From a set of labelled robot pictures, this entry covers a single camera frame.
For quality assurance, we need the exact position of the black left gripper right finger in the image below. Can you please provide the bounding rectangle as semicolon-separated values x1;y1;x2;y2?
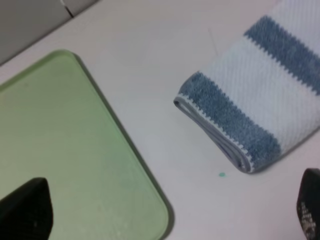
296;168;320;240

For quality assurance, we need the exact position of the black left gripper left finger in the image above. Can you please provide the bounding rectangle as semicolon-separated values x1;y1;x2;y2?
0;177;54;240

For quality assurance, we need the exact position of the blue white striped towel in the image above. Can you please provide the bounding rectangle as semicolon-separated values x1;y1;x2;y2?
173;0;320;174

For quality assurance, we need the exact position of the green plastic tray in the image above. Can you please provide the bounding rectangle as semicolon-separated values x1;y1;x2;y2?
0;50;170;240

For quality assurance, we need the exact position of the small green sticker dot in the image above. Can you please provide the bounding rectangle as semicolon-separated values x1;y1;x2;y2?
219;172;226;178

